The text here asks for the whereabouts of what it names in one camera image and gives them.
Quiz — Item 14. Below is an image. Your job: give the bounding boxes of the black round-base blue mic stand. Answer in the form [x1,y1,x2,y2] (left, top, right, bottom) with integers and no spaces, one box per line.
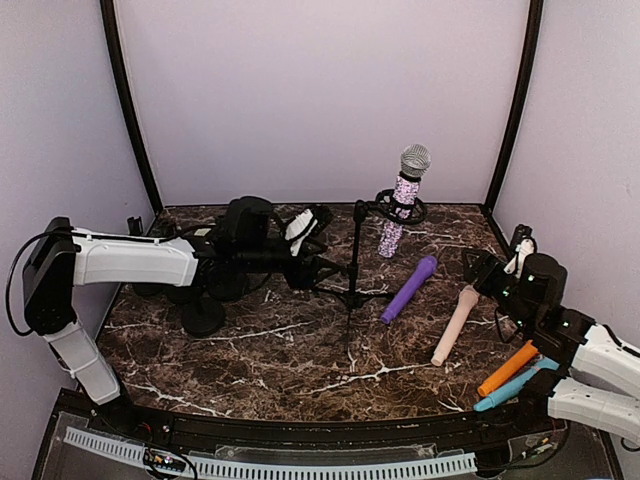
[164,285,202,305]

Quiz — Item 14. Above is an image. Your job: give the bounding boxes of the pink toy microphone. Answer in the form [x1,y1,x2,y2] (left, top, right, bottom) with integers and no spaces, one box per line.
[431,285,479,367]

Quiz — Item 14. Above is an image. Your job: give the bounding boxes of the silver glitter microphone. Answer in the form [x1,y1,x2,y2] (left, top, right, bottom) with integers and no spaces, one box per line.
[378,144,431,258]

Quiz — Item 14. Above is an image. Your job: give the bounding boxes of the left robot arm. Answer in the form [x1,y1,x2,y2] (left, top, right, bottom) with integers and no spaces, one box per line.
[15,196,344,436]

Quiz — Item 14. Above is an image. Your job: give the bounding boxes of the black round-base pink mic stand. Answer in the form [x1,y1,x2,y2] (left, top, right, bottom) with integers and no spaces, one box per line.
[181,297,227,338]

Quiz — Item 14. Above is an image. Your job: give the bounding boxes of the black front frame rail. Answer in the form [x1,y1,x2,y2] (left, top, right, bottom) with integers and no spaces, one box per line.
[49,389,591,461]

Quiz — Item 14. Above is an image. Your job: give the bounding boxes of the black round-base orange mic stand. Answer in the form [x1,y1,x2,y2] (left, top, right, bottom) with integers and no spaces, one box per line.
[127,216,144,237]

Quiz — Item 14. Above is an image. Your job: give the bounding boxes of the orange toy microphone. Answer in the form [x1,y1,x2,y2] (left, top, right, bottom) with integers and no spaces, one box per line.
[477,340,538,397]

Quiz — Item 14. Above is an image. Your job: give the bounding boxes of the black tripod mic stand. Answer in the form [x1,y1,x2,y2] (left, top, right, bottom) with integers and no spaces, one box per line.
[314,187,430,361]

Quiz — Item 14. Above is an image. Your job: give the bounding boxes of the blue toy microphone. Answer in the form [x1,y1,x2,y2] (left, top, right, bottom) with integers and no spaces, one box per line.
[473,357,559,412]

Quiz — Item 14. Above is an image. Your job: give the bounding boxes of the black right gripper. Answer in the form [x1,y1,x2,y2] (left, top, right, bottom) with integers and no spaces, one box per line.
[463,247,538,335]

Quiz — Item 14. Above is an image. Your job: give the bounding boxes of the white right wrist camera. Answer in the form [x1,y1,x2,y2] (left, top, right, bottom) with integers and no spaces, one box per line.
[504,224,537,278]

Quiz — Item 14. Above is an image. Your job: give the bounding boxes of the black corner post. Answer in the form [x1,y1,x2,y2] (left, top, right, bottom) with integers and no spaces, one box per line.
[483,0,544,216]
[99,0,164,214]

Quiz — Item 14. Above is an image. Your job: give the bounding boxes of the black round-base purple mic stand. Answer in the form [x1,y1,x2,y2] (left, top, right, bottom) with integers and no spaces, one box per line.
[206,273,249,302]

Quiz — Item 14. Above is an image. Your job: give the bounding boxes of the black left corner post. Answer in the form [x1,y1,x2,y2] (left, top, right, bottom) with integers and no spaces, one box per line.
[99,0,164,214]

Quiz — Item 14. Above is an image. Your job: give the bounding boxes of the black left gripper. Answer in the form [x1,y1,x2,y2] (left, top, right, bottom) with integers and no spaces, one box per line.
[238,238,342,290]

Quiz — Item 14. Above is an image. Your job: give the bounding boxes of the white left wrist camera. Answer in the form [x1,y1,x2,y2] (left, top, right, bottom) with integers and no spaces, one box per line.
[284,204,333,257]

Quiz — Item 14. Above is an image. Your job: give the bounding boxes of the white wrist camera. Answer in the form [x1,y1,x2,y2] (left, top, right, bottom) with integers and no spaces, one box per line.
[284,204,333,257]
[504,224,537,278]

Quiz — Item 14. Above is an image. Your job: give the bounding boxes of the white slotted cable duct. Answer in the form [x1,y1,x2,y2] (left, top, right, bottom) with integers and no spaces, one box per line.
[63,427,477,479]

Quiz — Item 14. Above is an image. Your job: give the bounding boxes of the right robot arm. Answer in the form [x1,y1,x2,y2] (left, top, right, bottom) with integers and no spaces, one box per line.
[462,249,639,443]

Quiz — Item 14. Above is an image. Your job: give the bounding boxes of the purple toy microphone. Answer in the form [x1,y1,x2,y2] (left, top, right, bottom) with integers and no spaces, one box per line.
[380,256,438,325]

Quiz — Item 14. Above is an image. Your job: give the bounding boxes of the black right corner post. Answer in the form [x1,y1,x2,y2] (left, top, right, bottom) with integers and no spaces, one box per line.
[483,0,544,216]

